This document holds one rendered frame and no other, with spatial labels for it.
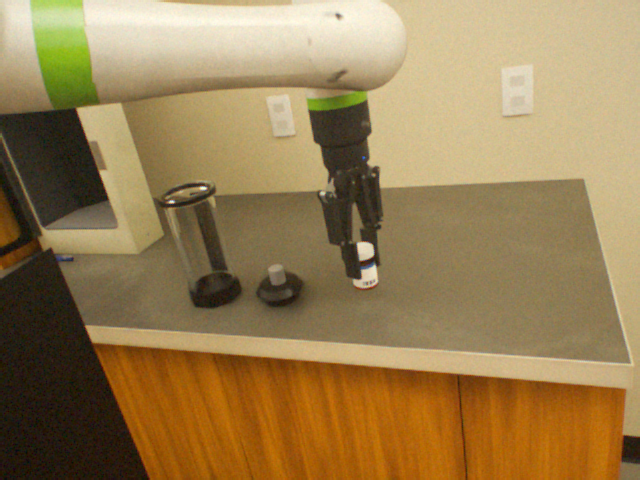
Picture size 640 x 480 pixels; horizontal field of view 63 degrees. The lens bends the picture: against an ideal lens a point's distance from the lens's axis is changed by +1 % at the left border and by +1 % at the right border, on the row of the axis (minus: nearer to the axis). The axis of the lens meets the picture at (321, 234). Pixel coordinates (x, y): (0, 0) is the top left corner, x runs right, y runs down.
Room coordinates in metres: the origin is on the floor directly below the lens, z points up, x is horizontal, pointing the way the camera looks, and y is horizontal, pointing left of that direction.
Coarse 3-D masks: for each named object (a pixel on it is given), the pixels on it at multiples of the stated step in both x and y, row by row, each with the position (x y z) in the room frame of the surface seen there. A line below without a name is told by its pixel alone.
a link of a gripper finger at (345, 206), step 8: (352, 184) 0.78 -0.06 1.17; (352, 192) 0.78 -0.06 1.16; (336, 200) 0.80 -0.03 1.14; (344, 200) 0.79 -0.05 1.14; (352, 200) 0.78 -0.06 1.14; (344, 208) 0.78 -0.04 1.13; (352, 208) 0.79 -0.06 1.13; (344, 216) 0.78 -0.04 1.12; (352, 216) 0.78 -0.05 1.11; (344, 224) 0.78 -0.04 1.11; (352, 224) 0.78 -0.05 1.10; (344, 232) 0.78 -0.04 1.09; (352, 232) 0.78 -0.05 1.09; (352, 240) 0.78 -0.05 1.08
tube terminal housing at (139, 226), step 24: (96, 120) 1.24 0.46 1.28; (120, 120) 1.31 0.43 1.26; (120, 144) 1.28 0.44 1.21; (120, 168) 1.26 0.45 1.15; (120, 192) 1.23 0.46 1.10; (144, 192) 1.31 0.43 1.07; (120, 216) 1.23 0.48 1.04; (144, 216) 1.28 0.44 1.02; (48, 240) 1.34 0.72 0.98; (72, 240) 1.30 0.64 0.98; (96, 240) 1.27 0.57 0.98; (120, 240) 1.24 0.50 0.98; (144, 240) 1.25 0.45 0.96
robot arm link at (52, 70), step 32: (0, 0) 0.55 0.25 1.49; (32, 0) 0.56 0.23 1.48; (64, 0) 0.57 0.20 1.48; (0, 32) 0.53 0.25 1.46; (32, 32) 0.54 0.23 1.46; (64, 32) 0.55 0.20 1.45; (0, 64) 0.53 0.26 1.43; (32, 64) 0.54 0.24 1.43; (64, 64) 0.55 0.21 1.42; (0, 96) 0.54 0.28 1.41; (32, 96) 0.55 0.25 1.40; (64, 96) 0.56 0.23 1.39; (96, 96) 0.57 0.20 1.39
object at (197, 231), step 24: (168, 192) 0.95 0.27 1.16; (192, 192) 0.97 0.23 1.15; (216, 192) 0.93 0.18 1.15; (168, 216) 0.90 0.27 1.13; (192, 216) 0.89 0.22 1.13; (216, 216) 0.92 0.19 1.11; (192, 240) 0.89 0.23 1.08; (216, 240) 0.90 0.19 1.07; (192, 264) 0.89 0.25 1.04; (216, 264) 0.89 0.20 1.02; (192, 288) 0.90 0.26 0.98; (216, 288) 0.89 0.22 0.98
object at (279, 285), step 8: (272, 272) 0.86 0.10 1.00; (280, 272) 0.86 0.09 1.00; (288, 272) 0.90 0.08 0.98; (264, 280) 0.89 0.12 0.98; (272, 280) 0.86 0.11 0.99; (280, 280) 0.86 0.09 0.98; (288, 280) 0.87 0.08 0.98; (296, 280) 0.86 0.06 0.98; (264, 288) 0.86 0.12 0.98; (272, 288) 0.85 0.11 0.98; (280, 288) 0.84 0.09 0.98; (288, 288) 0.84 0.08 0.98; (296, 288) 0.85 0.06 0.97; (264, 296) 0.84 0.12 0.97; (272, 296) 0.83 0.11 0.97; (280, 296) 0.83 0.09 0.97; (288, 296) 0.83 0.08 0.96; (296, 296) 0.85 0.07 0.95; (272, 304) 0.84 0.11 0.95; (280, 304) 0.84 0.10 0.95; (288, 304) 0.84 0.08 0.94
